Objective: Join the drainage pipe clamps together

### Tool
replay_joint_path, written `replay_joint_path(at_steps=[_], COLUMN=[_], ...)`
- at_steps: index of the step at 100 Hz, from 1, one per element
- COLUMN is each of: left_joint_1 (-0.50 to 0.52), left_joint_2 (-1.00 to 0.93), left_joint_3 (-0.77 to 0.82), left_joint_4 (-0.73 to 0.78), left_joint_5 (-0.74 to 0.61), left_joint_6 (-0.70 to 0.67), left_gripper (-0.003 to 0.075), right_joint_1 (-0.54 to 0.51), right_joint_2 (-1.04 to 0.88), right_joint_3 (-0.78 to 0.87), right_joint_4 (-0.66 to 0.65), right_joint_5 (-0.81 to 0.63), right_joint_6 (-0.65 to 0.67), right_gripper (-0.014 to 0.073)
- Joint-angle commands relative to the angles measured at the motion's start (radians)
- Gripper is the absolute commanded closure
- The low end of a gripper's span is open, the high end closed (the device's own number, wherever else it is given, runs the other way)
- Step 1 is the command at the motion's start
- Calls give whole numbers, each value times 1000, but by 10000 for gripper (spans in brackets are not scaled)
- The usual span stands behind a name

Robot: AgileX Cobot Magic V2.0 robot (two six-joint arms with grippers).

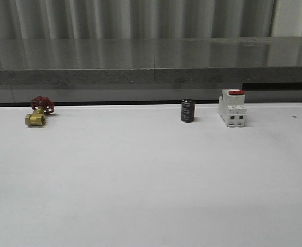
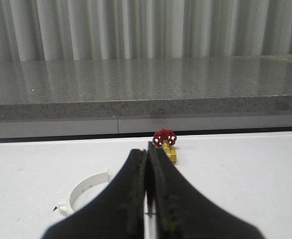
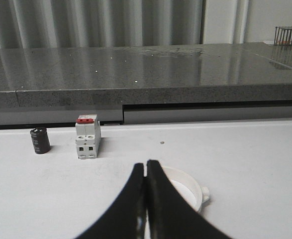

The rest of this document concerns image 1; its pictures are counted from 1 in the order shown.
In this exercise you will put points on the black cylindrical capacitor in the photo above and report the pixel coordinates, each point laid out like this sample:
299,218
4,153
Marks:
187,110

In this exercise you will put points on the grey stone counter ledge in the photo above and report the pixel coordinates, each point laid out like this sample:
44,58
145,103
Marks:
251,63

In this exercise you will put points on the brass valve red handwheel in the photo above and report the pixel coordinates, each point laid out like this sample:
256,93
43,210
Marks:
42,106

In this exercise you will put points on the white circuit breaker red switch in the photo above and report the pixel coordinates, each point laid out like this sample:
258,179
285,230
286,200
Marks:
231,107

